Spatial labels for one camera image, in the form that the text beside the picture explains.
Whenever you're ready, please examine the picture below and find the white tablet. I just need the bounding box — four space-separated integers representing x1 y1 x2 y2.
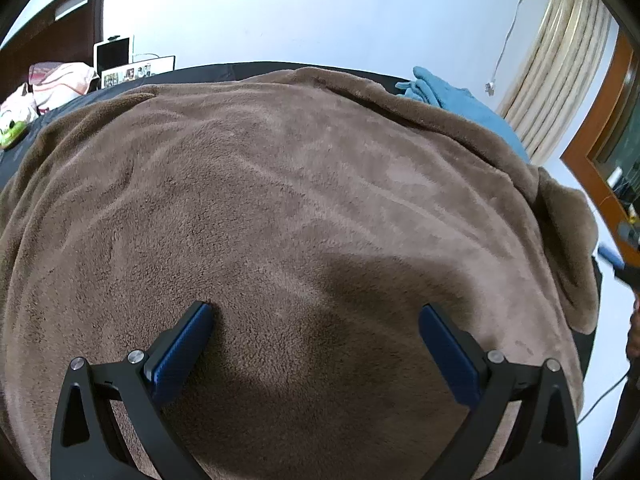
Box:
93 36 134 78

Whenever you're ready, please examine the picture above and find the blue towel cloth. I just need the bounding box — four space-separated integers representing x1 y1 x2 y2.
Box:
395 66 529 162

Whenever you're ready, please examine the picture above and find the brown fleece garment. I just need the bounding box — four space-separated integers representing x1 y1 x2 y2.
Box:
1 68 599 479

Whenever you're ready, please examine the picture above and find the beige curtain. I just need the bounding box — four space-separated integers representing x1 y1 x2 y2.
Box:
498 0 613 165

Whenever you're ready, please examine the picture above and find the wooden framed mirror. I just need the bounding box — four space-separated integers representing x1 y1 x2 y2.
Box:
561 32 639 264

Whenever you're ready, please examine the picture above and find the white wall cable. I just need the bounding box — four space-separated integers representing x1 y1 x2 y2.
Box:
484 0 537 97

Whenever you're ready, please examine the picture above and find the dark wooden headboard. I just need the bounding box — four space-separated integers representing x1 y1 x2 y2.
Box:
1 0 104 101

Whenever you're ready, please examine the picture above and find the photo frame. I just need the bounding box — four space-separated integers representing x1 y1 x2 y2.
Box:
101 55 176 89

